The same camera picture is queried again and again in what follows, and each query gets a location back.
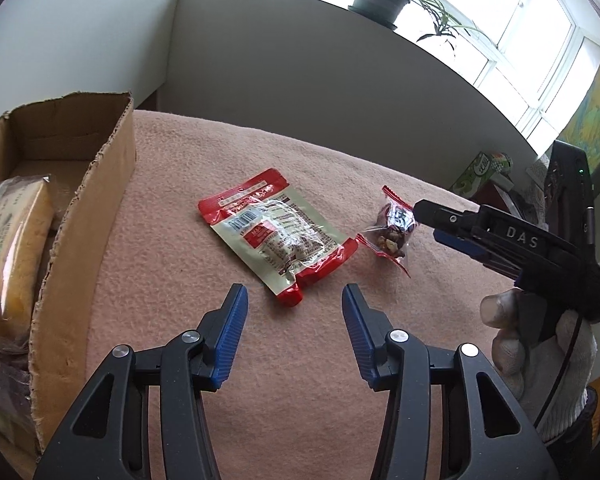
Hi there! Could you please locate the white window frame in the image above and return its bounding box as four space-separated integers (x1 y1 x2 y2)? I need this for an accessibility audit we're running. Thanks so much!
187 0 600 158

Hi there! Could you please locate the red clear nut candy packet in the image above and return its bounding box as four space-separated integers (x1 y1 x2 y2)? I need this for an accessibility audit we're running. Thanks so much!
356 185 419 279

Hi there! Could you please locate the yellow cake in clear wrapper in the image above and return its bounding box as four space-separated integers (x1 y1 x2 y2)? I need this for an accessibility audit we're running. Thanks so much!
0 175 57 352

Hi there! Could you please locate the pink blanket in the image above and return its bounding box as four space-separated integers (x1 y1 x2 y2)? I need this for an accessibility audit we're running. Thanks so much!
87 109 546 480

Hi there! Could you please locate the yellow green wall poster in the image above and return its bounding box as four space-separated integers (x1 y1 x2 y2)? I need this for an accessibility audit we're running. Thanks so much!
560 35 600 188

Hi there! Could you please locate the red white snack pouch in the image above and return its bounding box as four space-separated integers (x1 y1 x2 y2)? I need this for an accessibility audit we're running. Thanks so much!
197 167 360 309

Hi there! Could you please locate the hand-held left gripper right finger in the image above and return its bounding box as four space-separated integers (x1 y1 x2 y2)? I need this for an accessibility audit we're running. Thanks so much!
341 283 563 480

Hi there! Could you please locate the person's right hand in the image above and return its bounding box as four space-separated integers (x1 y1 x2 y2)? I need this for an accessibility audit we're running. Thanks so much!
480 289 598 442

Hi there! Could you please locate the cardboard box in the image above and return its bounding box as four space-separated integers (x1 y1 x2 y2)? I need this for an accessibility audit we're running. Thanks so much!
0 91 137 461

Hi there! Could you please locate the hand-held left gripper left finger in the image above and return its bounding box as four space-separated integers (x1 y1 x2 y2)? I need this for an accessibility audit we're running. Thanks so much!
32 283 249 480

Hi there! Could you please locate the orange packet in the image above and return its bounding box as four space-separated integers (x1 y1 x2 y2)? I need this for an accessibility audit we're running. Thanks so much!
586 374 600 433

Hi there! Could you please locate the green carton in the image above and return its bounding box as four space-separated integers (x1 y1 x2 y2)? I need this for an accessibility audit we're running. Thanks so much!
450 151 514 197

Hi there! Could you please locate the dark clear snack packet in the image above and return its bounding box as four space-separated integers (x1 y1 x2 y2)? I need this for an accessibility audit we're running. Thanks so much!
0 350 33 443

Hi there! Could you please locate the black cable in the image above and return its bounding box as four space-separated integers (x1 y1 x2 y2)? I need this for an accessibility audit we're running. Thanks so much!
530 310 587 433

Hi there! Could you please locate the dark red box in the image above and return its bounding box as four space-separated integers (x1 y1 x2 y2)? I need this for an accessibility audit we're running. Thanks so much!
474 182 523 217

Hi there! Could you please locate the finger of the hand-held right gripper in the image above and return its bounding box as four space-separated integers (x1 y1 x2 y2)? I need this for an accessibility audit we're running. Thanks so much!
412 198 482 239
431 228 524 282

